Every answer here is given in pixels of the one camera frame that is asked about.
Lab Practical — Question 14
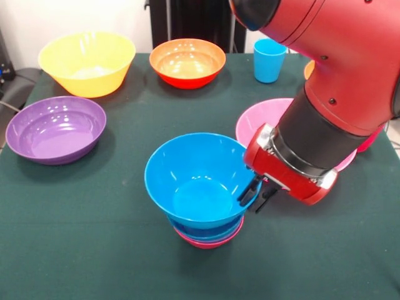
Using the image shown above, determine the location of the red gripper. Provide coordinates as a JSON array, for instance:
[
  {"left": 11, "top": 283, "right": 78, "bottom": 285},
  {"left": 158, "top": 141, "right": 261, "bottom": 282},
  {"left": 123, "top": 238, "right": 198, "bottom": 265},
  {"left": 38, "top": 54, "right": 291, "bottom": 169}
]
[{"left": 237, "top": 122, "right": 339, "bottom": 214}]

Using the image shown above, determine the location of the deep blue bowl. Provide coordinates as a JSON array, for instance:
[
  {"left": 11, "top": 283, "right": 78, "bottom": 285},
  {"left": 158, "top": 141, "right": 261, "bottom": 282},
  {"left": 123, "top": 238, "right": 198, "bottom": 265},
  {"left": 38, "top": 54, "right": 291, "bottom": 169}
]
[{"left": 144, "top": 132, "right": 263, "bottom": 231}]

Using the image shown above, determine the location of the small red bowl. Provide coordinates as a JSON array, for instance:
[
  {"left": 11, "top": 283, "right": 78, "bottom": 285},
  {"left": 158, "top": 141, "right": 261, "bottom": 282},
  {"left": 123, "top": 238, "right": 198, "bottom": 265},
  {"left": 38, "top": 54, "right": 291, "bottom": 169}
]
[{"left": 173, "top": 217, "right": 245, "bottom": 249}]

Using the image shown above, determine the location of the small flat-bottomed blue bowl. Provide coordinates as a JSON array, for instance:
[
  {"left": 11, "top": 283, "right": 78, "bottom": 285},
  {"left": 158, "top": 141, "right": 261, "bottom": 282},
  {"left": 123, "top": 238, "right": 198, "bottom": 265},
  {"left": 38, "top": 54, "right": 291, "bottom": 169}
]
[{"left": 167, "top": 214, "right": 244, "bottom": 241}]

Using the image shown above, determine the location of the large pink bowl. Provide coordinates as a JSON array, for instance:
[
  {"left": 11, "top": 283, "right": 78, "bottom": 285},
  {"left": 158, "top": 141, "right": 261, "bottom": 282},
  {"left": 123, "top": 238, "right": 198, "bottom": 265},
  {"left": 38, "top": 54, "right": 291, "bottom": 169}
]
[{"left": 235, "top": 97, "right": 358, "bottom": 173}]

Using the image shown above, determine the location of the red cup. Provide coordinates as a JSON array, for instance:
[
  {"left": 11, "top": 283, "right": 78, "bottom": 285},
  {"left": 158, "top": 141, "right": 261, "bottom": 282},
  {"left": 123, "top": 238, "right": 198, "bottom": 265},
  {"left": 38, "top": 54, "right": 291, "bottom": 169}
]
[{"left": 356, "top": 124, "right": 386, "bottom": 153}]

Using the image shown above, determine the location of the blue cup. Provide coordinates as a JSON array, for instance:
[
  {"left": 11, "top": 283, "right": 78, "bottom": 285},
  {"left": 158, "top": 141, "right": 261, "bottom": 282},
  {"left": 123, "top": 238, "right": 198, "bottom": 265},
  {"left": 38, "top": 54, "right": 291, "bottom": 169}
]
[{"left": 252, "top": 37, "right": 289, "bottom": 84}]

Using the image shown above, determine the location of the orange bowl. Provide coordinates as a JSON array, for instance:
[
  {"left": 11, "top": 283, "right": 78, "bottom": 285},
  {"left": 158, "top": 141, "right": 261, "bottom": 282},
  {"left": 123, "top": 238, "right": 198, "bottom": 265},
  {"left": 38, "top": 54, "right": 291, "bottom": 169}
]
[
  {"left": 304, "top": 60, "right": 316, "bottom": 81},
  {"left": 149, "top": 38, "right": 227, "bottom": 91}
]

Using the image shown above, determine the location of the dark green table cloth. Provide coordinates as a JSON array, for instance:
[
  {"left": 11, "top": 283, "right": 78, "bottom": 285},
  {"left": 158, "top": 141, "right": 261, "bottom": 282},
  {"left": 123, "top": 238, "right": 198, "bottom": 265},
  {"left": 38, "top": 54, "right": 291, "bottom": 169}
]
[{"left": 0, "top": 52, "right": 400, "bottom": 300}]

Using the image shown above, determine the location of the large yellow bowl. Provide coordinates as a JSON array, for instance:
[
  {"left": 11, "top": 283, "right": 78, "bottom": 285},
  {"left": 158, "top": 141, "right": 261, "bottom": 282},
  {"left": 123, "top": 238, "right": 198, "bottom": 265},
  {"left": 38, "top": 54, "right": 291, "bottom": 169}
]
[{"left": 37, "top": 31, "right": 136, "bottom": 99}]

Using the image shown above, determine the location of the purple bowl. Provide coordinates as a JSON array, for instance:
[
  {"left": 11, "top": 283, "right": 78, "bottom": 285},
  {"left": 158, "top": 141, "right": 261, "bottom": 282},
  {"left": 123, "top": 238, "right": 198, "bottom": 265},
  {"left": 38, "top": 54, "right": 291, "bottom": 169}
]
[{"left": 5, "top": 96, "right": 108, "bottom": 166}]

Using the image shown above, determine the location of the grey padded seat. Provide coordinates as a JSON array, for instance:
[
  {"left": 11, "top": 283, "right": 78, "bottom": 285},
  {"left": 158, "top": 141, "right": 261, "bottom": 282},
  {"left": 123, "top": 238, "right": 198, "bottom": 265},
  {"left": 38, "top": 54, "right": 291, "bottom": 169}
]
[{"left": 0, "top": 67, "right": 43, "bottom": 109}]

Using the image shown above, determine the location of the black device box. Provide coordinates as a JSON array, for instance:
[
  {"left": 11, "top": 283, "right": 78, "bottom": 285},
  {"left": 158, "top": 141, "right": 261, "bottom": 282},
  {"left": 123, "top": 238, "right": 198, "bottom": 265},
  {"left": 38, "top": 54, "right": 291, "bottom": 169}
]
[{"left": 0, "top": 27, "right": 15, "bottom": 94}]

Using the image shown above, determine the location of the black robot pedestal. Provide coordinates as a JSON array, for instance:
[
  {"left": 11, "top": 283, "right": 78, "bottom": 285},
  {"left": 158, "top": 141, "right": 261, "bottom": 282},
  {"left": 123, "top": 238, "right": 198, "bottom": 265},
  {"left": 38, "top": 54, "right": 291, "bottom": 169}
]
[{"left": 144, "top": 0, "right": 248, "bottom": 54}]

